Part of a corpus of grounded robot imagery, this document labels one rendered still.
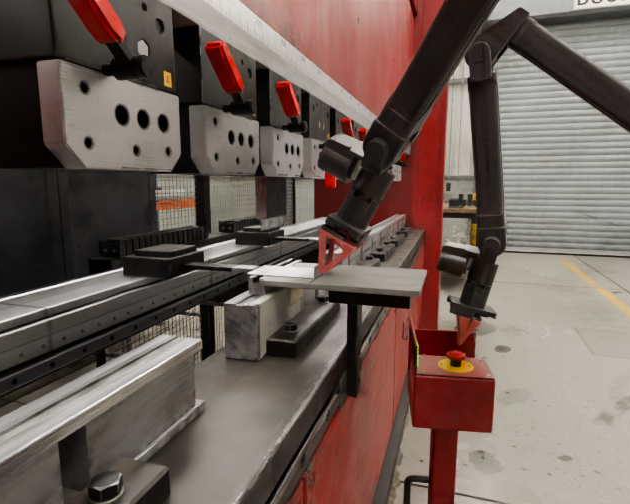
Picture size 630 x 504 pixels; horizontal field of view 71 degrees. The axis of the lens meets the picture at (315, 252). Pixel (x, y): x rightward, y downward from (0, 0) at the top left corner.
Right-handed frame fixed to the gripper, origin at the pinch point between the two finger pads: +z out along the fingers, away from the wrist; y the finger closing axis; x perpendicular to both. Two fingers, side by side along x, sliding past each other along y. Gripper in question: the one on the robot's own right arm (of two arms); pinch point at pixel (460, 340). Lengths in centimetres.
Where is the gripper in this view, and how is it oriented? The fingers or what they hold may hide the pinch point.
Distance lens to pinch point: 110.8
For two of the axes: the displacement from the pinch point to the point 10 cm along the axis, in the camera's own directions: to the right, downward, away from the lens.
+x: -1.4, 1.6, -9.8
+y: -9.6, -2.6, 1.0
